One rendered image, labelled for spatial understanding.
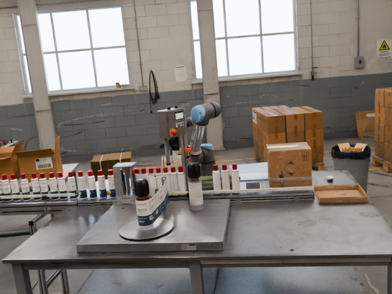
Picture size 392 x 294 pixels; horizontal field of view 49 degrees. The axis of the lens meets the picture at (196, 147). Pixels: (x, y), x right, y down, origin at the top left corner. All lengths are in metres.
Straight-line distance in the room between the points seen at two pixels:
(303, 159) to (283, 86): 5.51
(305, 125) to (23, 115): 5.28
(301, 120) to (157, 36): 3.36
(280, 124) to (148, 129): 3.07
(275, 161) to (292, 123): 3.26
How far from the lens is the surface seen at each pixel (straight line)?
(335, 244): 2.37
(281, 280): 3.28
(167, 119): 2.94
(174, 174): 3.00
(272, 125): 6.30
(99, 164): 7.05
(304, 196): 2.98
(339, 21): 8.90
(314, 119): 6.47
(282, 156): 3.14
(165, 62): 8.35
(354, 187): 3.20
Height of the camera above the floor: 1.82
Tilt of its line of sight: 12 degrees down
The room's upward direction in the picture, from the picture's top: 5 degrees counter-clockwise
